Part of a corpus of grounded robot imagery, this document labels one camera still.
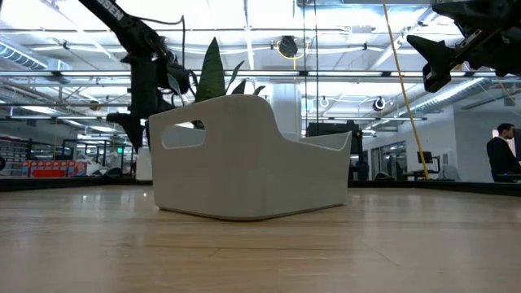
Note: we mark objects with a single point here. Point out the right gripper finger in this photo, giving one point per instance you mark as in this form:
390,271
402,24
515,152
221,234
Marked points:
433,51
456,9

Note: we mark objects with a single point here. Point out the white pill bottle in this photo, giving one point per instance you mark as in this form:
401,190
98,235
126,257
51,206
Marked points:
143,164

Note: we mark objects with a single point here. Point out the grey plastic basket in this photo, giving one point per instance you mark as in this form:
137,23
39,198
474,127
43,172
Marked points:
252,163

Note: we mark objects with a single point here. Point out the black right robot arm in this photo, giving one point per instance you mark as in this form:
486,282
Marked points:
513,53

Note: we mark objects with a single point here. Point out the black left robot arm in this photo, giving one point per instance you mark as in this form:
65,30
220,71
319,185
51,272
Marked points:
122,24

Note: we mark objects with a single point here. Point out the green snake plant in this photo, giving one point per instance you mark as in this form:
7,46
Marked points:
211,73

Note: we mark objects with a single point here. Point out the red blue printed box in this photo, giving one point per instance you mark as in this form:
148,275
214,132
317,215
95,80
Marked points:
55,169

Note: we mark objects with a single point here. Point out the black monitor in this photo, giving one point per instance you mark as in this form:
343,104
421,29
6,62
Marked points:
425,157

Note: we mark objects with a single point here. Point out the person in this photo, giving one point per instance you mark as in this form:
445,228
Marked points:
500,154

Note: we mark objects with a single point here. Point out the black machine housing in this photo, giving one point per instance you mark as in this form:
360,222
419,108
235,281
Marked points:
354,140

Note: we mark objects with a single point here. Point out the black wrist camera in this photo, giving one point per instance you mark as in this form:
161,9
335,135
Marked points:
179,79

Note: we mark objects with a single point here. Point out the black metal table frame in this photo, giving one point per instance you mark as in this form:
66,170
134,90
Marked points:
447,186

